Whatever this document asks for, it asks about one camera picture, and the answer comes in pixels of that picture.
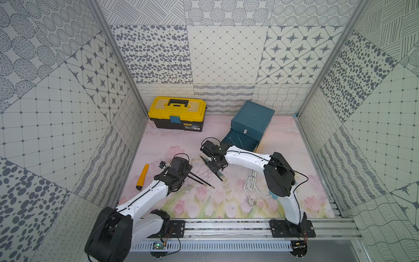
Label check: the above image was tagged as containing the green pencil vertical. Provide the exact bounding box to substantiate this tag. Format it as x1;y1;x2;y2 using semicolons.
237;135;244;149

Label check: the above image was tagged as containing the teal drawer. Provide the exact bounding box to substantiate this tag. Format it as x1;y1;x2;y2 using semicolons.
222;129;260;152

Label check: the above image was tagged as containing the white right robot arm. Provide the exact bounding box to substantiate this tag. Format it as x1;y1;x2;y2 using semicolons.
200;140;307;233

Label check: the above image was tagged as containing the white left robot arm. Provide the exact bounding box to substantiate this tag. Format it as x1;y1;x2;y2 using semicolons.
85;156;192;262

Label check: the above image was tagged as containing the teal drawer cabinet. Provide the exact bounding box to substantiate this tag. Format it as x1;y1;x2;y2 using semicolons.
231;100;275;141

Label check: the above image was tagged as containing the black pencil left pair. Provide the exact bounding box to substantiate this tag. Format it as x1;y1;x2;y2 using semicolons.
187;175;207;187

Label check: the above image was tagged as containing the orange utility knife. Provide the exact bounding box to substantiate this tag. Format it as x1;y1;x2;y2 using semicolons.
135;164;149;191

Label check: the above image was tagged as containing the black pencil gold end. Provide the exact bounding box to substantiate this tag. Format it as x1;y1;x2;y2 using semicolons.
190;172;215;189

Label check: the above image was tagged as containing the yellow black plastic toolbox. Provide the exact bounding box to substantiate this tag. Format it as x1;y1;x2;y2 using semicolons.
148;97;207;132

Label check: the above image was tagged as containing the teal power strip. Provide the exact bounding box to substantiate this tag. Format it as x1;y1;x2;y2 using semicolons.
270;192;279;199

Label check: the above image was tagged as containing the white power cable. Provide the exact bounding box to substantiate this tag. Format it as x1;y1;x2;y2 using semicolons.
243;168;272;207

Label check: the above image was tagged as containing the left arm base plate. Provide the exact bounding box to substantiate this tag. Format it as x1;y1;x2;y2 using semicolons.
160;219;185;239

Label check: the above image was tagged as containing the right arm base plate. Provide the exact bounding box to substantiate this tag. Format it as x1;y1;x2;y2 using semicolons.
269;219;316;238

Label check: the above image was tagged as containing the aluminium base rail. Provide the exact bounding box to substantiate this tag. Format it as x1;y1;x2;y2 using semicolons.
130;218;362;257

